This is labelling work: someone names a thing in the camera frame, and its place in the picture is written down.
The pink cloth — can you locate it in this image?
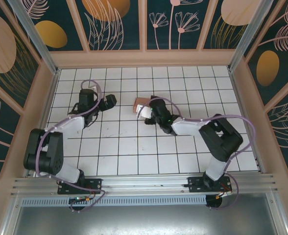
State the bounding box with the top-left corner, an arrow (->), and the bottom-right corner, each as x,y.
133,97 -> 152,114

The small green circuit board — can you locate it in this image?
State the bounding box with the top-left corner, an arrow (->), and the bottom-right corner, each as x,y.
69,195 -> 92,204

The grey metal sheet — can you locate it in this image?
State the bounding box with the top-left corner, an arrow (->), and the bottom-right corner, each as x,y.
1,193 -> 288,235

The aluminium side rail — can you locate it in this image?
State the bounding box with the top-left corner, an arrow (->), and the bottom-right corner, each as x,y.
24,69 -> 61,178
228,69 -> 264,173

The aluminium mounting rail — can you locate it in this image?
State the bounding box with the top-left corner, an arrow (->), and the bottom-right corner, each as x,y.
11,173 -> 279,197

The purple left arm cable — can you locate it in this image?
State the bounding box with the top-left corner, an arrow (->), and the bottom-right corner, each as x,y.
35,79 -> 107,214

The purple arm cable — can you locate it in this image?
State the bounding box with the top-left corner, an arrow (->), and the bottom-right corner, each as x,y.
137,97 -> 255,211
35,79 -> 107,214

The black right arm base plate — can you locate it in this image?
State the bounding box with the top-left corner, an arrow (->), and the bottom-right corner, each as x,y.
187,176 -> 233,194

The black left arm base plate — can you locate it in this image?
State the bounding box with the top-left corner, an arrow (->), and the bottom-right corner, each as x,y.
57,174 -> 103,195

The aluminium frame post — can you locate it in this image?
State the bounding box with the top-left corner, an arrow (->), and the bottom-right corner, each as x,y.
228,0 -> 267,72
8,0 -> 62,75

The grey slotted cable duct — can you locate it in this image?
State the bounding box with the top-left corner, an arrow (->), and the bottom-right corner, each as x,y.
20,195 -> 208,207

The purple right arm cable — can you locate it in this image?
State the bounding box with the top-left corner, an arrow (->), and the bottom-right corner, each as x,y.
137,97 -> 255,211

